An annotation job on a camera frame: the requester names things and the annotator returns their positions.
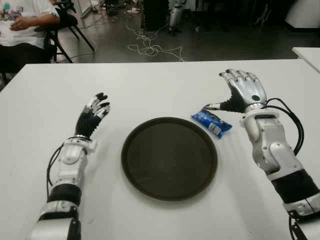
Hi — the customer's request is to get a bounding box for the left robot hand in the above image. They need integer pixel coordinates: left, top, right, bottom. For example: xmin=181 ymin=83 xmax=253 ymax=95
xmin=74 ymin=92 xmax=112 ymax=138

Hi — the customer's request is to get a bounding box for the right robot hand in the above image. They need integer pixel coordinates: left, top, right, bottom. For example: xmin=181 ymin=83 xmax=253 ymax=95
xmin=203 ymin=69 xmax=268 ymax=115

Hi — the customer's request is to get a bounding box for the blue Oreo packet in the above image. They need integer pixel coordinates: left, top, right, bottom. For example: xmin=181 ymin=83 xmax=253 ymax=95
xmin=191 ymin=106 xmax=233 ymax=139

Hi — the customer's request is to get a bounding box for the white side table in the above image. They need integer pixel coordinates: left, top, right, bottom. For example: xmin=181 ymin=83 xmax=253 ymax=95
xmin=291 ymin=46 xmax=320 ymax=75

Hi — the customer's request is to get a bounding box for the round dark brown tray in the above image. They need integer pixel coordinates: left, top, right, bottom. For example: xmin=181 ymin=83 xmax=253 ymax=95
xmin=120 ymin=116 xmax=219 ymax=202

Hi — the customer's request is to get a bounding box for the white column black base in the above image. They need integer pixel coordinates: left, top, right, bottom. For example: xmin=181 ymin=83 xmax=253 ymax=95
xmin=283 ymin=0 xmax=320 ymax=33

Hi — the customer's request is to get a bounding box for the black folding chair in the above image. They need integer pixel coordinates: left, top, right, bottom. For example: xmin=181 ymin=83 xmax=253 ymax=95
xmin=33 ymin=0 xmax=95 ymax=64

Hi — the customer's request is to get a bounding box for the seated person white t-shirt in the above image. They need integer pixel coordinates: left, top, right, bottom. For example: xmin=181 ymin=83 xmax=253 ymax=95
xmin=0 ymin=0 xmax=62 ymax=75

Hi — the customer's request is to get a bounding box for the white framed panel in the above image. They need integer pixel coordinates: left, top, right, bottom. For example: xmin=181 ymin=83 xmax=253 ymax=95
xmin=76 ymin=0 xmax=95 ymax=18

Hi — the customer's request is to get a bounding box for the black cabinet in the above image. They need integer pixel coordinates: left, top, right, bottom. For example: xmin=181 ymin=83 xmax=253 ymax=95
xmin=141 ymin=0 xmax=171 ymax=31

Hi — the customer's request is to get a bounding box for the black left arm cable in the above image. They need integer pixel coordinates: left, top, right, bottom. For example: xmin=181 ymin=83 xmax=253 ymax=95
xmin=44 ymin=136 xmax=87 ymax=198

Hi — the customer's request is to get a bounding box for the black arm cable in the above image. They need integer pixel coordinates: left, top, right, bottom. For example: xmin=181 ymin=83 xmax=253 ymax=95
xmin=44 ymin=136 xmax=87 ymax=198
xmin=261 ymin=98 xmax=305 ymax=156

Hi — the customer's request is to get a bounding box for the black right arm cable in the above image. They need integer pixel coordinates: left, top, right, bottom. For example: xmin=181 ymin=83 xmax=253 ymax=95
xmin=261 ymin=98 xmax=305 ymax=156

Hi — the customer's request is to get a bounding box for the silver folding frame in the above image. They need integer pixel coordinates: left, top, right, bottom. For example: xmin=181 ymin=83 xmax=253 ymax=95
xmin=249 ymin=2 xmax=273 ymax=27

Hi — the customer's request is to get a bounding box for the tangled white floor cable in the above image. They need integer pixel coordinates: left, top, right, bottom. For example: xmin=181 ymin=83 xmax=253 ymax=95
xmin=124 ymin=19 xmax=186 ymax=63

